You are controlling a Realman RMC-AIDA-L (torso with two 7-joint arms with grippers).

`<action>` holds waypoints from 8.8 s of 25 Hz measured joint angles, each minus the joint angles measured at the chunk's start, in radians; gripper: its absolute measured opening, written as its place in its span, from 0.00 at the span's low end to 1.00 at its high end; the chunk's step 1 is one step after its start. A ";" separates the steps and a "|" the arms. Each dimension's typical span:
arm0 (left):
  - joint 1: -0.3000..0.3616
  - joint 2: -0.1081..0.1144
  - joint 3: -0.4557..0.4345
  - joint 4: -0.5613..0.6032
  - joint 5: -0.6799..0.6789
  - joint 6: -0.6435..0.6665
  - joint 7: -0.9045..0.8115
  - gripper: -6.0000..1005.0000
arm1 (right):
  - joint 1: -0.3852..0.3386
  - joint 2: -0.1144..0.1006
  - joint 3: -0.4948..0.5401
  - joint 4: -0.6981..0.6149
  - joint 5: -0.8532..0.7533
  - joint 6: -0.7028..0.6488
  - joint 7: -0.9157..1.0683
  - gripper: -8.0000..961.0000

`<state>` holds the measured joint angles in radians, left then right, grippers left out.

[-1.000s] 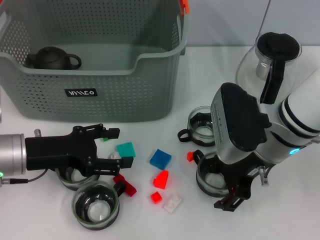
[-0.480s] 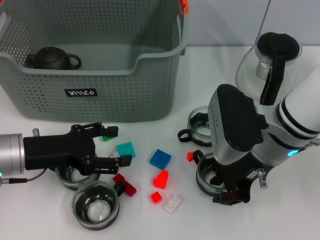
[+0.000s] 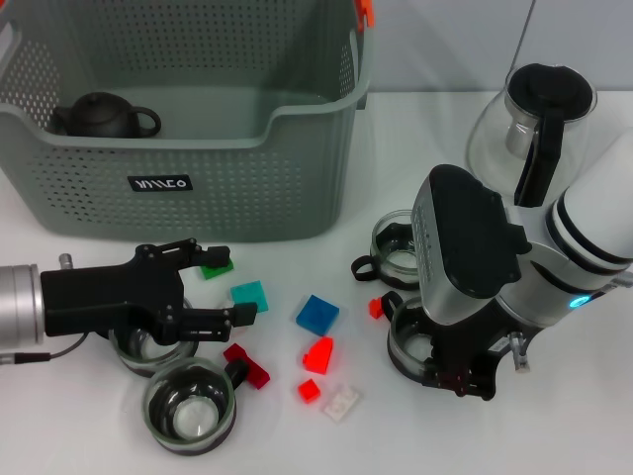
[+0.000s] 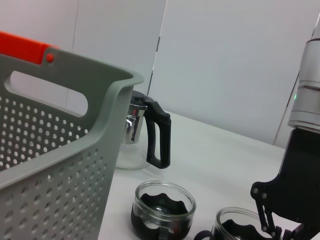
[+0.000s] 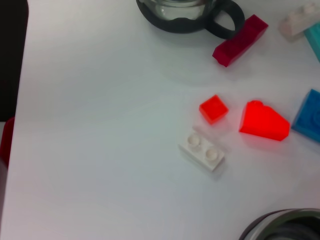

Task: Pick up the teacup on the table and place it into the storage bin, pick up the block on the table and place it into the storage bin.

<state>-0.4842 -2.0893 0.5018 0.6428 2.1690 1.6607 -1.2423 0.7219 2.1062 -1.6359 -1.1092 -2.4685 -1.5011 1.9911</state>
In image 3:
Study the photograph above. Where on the blue square toy brick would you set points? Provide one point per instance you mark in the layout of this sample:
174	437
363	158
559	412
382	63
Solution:
316	314

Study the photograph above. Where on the glass teacup with black holder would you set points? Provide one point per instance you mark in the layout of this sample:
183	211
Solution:
408	346
188	420
148	356
390	232

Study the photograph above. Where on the white flat toy plate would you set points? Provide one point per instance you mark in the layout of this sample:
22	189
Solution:
341	403

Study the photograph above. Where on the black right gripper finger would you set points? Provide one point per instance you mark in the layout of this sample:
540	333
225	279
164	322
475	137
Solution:
435	366
487	383

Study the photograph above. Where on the cyan sloped toy brick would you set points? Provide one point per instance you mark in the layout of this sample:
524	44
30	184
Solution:
249	294

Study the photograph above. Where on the red sloped toy brick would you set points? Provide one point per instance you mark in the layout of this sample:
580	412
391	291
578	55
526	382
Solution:
319	355

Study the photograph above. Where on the dark red long brick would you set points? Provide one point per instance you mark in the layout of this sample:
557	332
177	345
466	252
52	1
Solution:
257	376

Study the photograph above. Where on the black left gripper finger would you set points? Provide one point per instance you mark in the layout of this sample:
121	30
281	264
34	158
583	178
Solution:
244	314
217	256

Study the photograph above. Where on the dark clay teapot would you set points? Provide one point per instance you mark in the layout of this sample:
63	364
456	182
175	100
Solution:
99	116

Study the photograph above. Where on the small red cube brick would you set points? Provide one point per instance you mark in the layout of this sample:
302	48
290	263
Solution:
309	391

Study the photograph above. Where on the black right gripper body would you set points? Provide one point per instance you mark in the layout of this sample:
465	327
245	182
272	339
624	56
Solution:
475	341

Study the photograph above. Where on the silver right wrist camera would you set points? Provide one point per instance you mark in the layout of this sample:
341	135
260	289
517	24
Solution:
470	237

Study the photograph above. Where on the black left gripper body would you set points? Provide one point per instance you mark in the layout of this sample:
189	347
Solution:
99	297

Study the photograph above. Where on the grey perforated plastic storage bin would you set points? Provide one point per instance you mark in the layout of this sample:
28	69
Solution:
247	198

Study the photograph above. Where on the green toy brick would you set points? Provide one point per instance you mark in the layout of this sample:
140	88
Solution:
215	271

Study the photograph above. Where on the small notched red brick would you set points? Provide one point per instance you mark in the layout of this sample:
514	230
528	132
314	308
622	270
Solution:
375	308

